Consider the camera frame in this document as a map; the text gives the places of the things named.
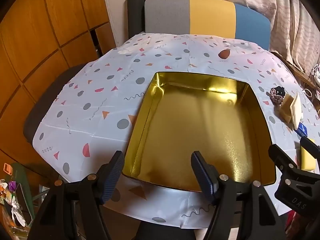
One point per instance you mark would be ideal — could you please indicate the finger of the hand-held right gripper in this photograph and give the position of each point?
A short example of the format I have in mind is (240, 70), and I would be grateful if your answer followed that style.
(292, 180)
(311, 147)

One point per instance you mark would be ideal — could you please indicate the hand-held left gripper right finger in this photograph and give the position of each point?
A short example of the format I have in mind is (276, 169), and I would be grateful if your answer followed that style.
(203, 175)

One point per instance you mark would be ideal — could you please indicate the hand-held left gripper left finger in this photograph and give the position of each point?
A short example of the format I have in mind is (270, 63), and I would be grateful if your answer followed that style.
(112, 180)

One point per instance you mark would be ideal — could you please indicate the yellow sponge block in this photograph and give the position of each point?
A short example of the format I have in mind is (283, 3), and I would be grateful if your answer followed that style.
(308, 158)

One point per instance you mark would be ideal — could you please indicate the small blue packet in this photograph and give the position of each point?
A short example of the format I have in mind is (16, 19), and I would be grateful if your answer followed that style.
(301, 129)

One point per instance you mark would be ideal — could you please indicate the cream box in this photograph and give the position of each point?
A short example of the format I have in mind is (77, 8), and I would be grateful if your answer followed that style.
(297, 112)

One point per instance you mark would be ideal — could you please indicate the gold rectangular tin box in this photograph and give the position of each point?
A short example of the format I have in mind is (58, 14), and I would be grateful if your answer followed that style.
(200, 135)

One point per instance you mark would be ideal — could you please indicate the tan packet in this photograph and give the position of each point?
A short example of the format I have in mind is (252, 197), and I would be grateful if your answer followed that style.
(287, 108)

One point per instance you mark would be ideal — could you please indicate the red cloth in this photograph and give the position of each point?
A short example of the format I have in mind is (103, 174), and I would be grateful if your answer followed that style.
(298, 221)

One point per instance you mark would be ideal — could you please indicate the floral scrunchie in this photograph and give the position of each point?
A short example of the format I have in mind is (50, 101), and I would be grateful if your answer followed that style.
(273, 99)

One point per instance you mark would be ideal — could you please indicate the black scrunchie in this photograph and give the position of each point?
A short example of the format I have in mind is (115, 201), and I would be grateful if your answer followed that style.
(278, 90)

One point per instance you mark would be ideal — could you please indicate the pile of patterned clothes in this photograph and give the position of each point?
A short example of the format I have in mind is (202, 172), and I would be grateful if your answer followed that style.
(315, 76)

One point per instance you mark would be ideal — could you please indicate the patterned plastic tablecloth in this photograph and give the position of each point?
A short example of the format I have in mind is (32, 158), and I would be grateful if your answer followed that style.
(100, 100)

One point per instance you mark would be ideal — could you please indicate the wooden side table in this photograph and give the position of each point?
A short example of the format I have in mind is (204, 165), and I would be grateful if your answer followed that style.
(291, 67)

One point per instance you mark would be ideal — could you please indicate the dark grey chair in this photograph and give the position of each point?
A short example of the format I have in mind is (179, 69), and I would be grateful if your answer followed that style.
(47, 105)

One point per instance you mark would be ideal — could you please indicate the bag of wrappers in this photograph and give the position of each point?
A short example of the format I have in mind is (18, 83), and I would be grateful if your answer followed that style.
(12, 205)

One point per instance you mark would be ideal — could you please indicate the beige patterned curtain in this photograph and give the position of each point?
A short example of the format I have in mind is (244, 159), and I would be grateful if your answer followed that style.
(282, 7)

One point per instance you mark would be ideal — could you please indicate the wooden cabinet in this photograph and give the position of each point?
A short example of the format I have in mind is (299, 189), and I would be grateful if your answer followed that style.
(37, 42)

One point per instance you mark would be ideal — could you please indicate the grey yellow blue chair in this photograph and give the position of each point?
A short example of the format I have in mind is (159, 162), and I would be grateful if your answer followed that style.
(207, 15)

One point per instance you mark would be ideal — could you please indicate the black rolled mat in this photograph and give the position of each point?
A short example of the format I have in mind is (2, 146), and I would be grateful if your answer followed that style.
(135, 15)

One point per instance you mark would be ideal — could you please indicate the small orange plastic frame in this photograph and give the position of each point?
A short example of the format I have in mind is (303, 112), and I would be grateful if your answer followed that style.
(7, 168)

